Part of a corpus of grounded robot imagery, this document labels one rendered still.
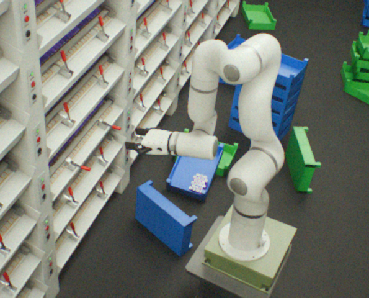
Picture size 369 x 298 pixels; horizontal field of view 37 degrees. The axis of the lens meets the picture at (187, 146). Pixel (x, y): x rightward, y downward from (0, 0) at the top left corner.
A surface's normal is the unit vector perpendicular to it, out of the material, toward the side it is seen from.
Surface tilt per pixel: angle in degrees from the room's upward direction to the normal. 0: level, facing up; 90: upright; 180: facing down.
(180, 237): 90
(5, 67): 20
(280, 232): 2
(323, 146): 0
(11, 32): 90
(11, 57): 90
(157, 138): 13
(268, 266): 2
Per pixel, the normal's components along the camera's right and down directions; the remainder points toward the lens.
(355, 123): 0.10, -0.76
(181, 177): -0.01, -0.54
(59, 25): 0.42, -0.62
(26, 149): -0.33, 0.59
